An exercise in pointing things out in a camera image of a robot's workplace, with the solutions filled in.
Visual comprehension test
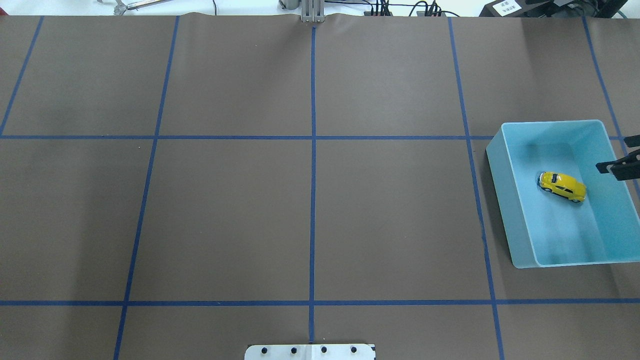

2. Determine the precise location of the light blue plastic bin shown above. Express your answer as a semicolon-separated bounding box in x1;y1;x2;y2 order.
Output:
486;120;640;269

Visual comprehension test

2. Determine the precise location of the yellow beetle toy car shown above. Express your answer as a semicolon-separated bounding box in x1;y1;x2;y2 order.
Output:
537;171;587;203

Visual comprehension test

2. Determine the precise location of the aluminium frame post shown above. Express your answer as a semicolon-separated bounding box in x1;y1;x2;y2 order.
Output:
299;0;326;23

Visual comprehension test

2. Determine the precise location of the black box with label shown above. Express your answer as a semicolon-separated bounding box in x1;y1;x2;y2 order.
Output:
478;0;540;18

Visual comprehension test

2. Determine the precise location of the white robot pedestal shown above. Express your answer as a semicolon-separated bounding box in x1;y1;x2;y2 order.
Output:
244;343;377;360

